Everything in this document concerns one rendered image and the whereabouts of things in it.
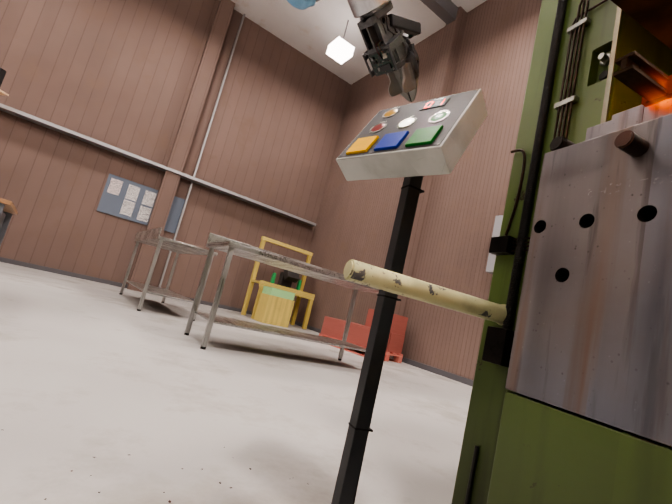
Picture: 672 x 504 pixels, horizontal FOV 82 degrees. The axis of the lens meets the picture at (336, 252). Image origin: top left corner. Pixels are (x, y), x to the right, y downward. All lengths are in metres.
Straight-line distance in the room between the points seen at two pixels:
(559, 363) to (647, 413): 0.13
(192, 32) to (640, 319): 9.97
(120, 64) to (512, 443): 9.35
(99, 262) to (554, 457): 8.52
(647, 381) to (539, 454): 0.19
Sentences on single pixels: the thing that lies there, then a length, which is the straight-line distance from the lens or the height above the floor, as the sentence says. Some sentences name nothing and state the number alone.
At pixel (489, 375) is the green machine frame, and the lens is 1.08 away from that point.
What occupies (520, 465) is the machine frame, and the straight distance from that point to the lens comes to 0.75.
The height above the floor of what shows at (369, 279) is 0.61.
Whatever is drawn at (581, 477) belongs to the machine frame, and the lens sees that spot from 0.69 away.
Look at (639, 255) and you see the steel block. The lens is 0.68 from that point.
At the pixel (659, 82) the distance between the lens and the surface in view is 0.85.
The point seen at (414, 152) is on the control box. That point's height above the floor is 0.95.
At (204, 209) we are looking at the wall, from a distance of 9.14.
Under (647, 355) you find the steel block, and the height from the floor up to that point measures 0.57.
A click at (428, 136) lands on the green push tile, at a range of 1.02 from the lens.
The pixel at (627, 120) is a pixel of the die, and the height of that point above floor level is 0.97.
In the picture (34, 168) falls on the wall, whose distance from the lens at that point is 8.96.
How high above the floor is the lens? 0.53
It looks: 9 degrees up
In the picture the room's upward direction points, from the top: 14 degrees clockwise
